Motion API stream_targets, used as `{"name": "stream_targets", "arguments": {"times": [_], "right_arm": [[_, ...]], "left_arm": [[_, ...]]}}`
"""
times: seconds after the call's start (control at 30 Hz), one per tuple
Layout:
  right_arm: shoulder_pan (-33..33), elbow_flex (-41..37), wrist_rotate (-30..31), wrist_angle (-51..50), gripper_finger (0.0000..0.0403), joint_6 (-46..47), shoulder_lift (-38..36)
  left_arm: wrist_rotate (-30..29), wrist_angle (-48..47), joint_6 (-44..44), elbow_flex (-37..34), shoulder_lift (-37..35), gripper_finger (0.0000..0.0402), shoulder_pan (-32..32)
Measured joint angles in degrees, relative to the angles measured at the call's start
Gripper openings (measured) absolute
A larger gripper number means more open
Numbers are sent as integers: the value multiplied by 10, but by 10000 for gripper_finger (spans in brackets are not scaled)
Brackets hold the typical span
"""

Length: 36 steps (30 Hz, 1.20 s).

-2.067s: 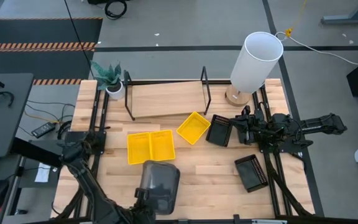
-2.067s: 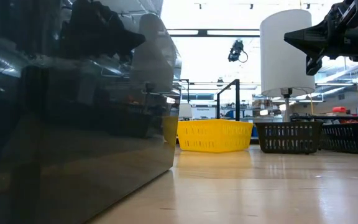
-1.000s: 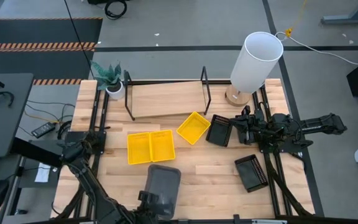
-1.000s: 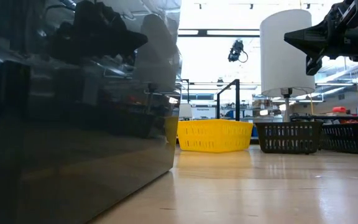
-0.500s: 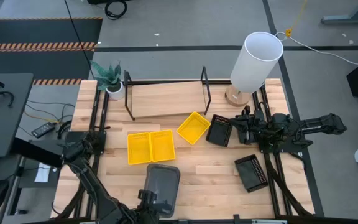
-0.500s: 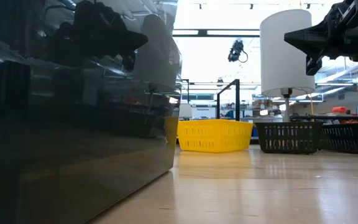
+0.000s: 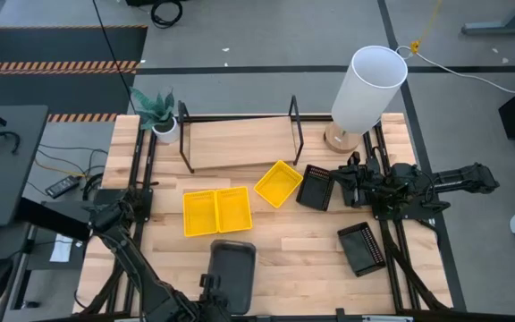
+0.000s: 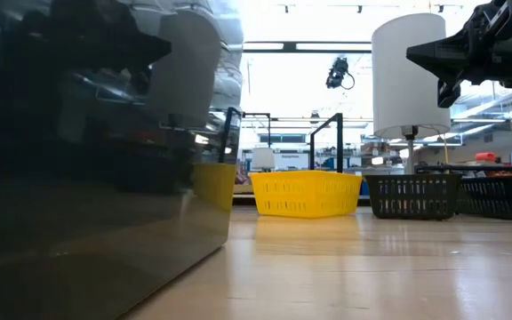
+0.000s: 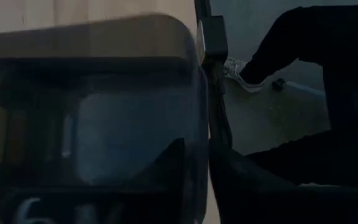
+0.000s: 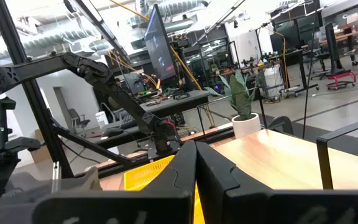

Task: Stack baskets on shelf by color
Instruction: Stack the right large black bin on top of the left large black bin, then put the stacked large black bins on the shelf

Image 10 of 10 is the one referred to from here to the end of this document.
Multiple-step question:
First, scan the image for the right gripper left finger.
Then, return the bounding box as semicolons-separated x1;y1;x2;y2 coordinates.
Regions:
35;139;198;224

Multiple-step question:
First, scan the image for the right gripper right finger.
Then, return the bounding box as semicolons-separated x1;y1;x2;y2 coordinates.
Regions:
196;141;358;224

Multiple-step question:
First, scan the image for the yellow plastic basket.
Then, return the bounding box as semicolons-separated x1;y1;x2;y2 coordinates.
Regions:
123;154;205;224

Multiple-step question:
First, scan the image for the brown cardboard box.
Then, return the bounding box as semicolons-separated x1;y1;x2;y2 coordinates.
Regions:
29;129;52;164

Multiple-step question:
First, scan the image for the grey office chair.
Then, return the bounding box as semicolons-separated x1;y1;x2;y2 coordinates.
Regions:
68;108;91;135

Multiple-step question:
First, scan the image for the green leafy plant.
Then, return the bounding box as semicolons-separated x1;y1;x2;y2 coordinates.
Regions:
204;70;265;121

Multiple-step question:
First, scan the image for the grey desk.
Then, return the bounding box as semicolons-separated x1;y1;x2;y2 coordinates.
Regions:
104;90;211;131

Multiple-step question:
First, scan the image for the red rolling cart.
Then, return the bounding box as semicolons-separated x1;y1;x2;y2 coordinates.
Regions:
326;70;357;91

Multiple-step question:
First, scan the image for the black computer monitor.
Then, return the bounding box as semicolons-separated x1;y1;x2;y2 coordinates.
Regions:
144;3;180;82

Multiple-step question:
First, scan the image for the thin black hanging cable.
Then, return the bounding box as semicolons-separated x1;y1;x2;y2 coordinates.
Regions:
301;0;320;139

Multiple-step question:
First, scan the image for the silver ventilation duct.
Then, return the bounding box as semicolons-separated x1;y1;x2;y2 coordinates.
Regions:
0;29;105;65

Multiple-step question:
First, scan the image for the orange hanging cable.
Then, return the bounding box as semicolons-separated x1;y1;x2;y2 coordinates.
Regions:
109;0;214;128

